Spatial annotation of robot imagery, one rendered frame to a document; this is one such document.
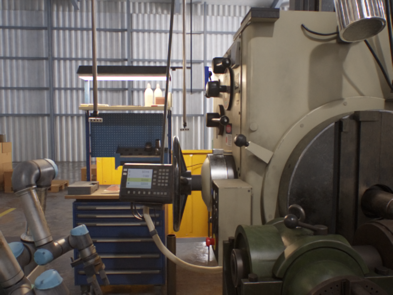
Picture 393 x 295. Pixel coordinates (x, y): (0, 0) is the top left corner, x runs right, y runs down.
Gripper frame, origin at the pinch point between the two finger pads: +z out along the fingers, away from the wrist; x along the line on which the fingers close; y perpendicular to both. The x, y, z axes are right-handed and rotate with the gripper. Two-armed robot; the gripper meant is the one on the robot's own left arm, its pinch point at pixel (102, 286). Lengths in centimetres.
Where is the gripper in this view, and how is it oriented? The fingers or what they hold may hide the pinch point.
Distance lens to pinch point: 173.3
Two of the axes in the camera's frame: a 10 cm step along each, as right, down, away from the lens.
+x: -0.3, 0.6, 10.0
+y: 9.1, -4.0, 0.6
